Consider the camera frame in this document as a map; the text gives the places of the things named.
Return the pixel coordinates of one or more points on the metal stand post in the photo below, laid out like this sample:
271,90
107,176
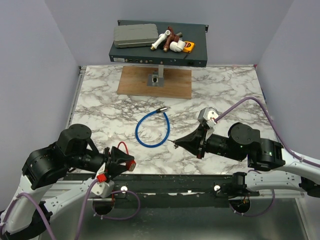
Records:
156,78

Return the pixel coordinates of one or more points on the aluminium frame profile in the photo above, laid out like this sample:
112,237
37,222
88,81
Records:
63,186

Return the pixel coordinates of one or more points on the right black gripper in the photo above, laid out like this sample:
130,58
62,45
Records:
193,142

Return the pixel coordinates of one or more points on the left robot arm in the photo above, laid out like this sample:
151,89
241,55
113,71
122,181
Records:
28,215

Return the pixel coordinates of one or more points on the blue cable lock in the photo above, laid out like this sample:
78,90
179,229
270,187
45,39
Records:
153,138

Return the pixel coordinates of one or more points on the grey plastic case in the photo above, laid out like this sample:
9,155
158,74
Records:
136,35

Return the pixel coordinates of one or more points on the black mounting rail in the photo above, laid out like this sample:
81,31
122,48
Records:
175,191

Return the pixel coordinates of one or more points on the white elbow pipe fitting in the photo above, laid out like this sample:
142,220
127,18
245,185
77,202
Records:
177,46

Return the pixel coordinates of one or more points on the dark teal rack device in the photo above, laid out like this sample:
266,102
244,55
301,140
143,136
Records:
194,33

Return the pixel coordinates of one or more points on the white straight pipe fitting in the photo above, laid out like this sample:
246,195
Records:
162,37

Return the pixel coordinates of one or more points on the red cable lock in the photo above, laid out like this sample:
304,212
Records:
130,165

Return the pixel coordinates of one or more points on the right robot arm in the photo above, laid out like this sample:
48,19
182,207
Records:
272,166

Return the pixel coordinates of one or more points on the yellow tape measure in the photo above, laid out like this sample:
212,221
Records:
188,47

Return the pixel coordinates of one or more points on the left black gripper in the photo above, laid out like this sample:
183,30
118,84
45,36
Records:
116,157

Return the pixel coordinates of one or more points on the wooden board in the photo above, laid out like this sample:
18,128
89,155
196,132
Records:
177,83

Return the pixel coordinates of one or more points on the brown pipe fitting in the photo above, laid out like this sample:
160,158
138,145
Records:
172,37

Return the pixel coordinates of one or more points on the dark grey pipe piece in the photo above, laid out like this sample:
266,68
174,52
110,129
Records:
179,34

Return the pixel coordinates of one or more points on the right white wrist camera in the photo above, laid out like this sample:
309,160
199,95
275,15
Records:
206,118

